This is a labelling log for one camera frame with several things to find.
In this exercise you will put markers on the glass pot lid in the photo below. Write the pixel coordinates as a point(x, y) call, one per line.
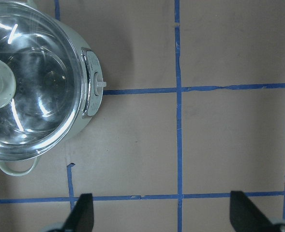
point(41, 82)

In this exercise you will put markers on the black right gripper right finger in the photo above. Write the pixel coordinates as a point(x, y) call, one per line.
point(245, 216)

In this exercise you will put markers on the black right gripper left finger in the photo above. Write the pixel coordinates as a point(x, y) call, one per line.
point(81, 218)

